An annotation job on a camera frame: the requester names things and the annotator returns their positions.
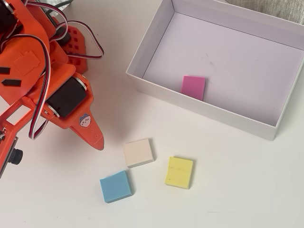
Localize red white black servo cable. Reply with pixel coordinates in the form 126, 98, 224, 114
25, 1, 105, 60
0, 34, 52, 141

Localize blue foam cuboid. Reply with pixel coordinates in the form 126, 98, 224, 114
99, 170, 133, 204

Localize black table clamp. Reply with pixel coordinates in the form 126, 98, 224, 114
57, 26, 71, 47

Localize pink foam cuboid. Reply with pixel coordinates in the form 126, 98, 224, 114
180, 75, 206, 101

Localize orange gripper body black servo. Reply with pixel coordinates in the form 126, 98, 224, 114
21, 63, 93, 130

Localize white cardboard box bin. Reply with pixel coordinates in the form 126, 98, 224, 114
125, 0, 304, 141

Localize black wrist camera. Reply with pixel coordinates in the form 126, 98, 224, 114
0, 136, 24, 178

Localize orange gripper finger with sticker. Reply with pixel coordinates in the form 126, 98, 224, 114
69, 105, 105, 151

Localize orange robot base plate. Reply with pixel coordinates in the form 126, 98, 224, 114
51, 16, 89, 74

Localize yellow foam cuboid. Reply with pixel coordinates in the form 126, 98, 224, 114
164, 156, 194, 190

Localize cream foam cuboid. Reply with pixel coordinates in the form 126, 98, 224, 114
122, 138, 156, 169

